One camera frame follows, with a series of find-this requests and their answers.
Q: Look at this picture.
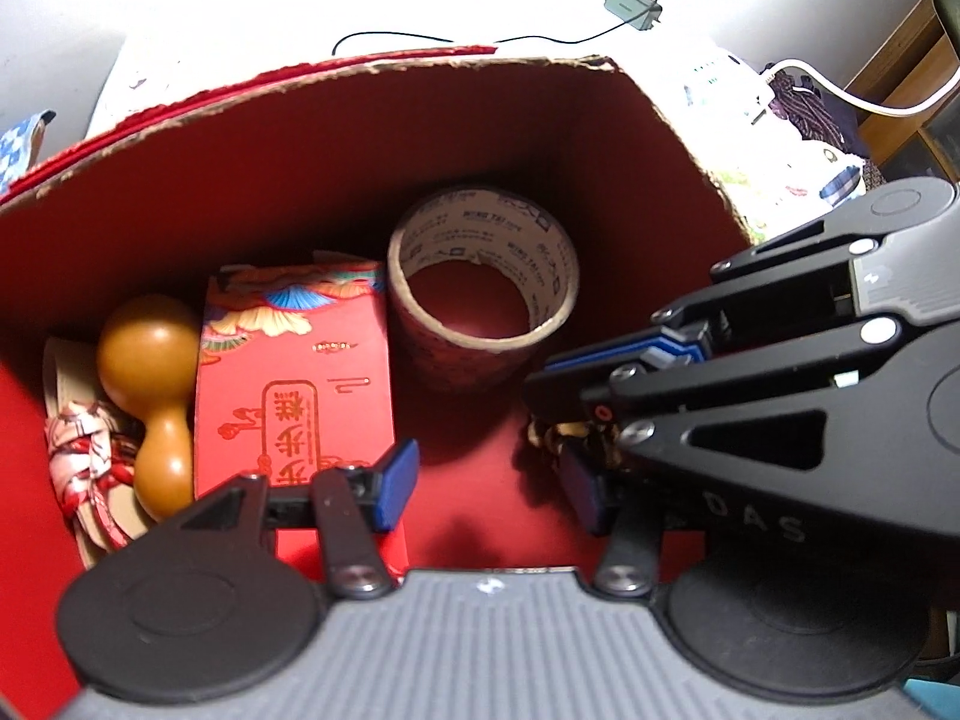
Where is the small dark gold object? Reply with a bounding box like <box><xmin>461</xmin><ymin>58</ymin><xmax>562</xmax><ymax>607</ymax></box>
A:
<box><xmin>527</xmin><ymin>405</ymin><xmax>622</xmax><ymax>468</ymax></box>

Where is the brown packing tape roll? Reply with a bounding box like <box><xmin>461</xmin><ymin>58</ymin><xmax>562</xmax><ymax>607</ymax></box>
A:
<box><xmin>387</xmin><ymin>187</ymin><xmax>579</xmax><ymax>390</ymax></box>

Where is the brown wooden gourd massager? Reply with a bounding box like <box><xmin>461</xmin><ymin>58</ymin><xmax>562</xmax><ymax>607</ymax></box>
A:
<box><xmin>96</xmin><ymin>294</ymin><xmax>200</xmax><ymax>522</ymax></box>

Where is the red white knotted charm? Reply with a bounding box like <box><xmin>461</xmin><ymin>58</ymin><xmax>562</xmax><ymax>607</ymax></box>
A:
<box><xmin>43</xmin><ymin>338</ymin><xmax>151</xmax><ymax>567</ymax></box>

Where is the red printed paper packet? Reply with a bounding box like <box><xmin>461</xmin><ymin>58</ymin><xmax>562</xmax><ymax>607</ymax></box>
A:
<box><xmin>192</xmin><ymin>252</ymin><xmax>413</xmax><ymax>579</ymax></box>

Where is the dark patterned cloth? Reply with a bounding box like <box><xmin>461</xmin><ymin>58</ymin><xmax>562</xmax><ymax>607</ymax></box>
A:
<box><xmin>768</xmin><ymin>70</ymin><xmax>871</xmax><ymax>160</ymax></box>

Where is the teal power adapter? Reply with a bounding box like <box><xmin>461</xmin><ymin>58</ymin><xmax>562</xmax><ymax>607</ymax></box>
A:
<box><xmin>604</xmin><ymin>0</ymin><xmax>662</xmax><ymax>31</ymax></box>

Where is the red cardboard box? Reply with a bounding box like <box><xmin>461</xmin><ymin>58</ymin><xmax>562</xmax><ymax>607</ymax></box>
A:
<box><xmin>2</xmin><ymin>47</ymin><xmax>748</xmax><ymax>718</ymax></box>

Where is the wooden glass door cabinet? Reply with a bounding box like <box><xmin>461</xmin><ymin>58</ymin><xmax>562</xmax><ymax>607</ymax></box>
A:
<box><xmin>846</xmin><ymin>0</ymin><xmax>958</xmax><ymax>181</ymax></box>

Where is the blue white patterned cloth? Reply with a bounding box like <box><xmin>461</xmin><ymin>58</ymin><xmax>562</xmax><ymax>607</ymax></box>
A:
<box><xmin>0</xmin><ymin>109</ymin><xmax>57</xmax><ymax>193</ymax></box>

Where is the white cable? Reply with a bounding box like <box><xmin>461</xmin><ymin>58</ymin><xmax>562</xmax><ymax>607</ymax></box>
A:
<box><xmin>760</xmin><ymin>57</ymin><xmax>960</xmax><ymax>121</ymax></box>

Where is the black adapter cable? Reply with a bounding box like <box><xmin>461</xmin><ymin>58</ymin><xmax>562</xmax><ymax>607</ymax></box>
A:
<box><xmin>330</xmin><ymin>0</ymin><xmax>664</xmax><ymax>59</ymax></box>

